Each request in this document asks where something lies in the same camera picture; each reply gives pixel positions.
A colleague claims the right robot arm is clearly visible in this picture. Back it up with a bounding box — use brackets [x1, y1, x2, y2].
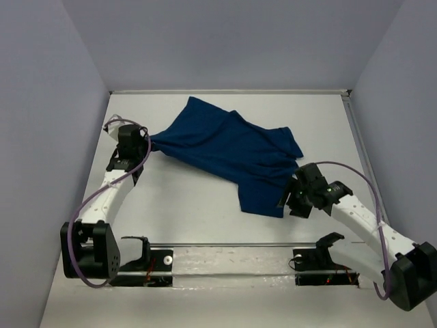
[279, 163, 436, 312]

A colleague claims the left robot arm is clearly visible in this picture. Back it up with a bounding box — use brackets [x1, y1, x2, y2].
[60, 118, 152, 287]

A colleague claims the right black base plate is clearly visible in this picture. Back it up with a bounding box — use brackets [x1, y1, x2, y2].
[288, 247, 360, 287]

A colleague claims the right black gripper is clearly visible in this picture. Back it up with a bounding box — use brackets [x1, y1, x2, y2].
[275, 176, 313, 219]

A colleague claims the blue t shirt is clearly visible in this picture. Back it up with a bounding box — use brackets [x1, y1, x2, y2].
[151, 96, 303, 218]

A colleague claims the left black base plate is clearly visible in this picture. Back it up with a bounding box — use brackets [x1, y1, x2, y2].
[109, 248, 173, 288]

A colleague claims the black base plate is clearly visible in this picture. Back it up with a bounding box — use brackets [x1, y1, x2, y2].
[288, 247, 360, 287]
[109, 248, 173, 288]

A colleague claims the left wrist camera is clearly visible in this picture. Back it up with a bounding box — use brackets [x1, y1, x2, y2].
[102, 114, 125, 141]

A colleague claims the aluminium rail front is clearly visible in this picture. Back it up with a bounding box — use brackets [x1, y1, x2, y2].
[119, 241, 386, 247]

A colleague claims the aluminium rail back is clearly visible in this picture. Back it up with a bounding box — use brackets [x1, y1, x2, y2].
[109, 89, 352, 96]

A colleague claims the aluminium rail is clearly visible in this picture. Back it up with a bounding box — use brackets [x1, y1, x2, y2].
[119, 241, 386, 247]
[109, 89, 352, 96]

